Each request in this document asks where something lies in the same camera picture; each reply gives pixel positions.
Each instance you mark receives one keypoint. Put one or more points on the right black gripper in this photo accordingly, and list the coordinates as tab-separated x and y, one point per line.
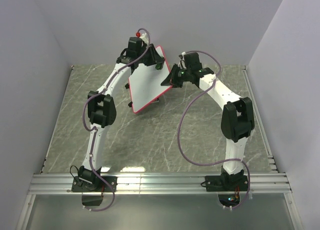
170	80

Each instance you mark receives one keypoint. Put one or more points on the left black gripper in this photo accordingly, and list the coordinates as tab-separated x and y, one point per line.
156	58

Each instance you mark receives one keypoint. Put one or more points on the green bone-shaped eraser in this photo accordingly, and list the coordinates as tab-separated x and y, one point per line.
159	66

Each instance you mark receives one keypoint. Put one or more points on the pink-framed whiteboard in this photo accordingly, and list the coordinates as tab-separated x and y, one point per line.
145	85

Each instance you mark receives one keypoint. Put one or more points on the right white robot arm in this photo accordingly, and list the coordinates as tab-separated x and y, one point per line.
237	121

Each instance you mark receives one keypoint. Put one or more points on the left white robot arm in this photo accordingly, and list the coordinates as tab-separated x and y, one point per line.
100	111

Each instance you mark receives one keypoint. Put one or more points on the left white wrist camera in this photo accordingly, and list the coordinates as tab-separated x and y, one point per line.
143	36

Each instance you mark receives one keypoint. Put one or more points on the aluminium left side rail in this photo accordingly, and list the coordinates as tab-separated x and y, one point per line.
56	122

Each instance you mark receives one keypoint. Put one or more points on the aluminium rail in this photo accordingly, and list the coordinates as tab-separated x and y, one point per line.
157	184
270	156
56	122

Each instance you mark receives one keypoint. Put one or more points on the aluminium right side rail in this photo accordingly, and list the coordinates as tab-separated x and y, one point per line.
270	156

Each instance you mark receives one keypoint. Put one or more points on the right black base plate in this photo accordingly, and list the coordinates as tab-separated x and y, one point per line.
225	183

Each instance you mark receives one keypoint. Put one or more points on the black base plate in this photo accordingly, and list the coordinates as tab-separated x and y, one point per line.
89	182
225	183

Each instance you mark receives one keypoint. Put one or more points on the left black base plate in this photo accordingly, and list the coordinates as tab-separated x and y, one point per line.
89	182

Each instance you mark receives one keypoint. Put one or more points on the aluminium front rail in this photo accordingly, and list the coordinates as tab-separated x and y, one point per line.
157	184

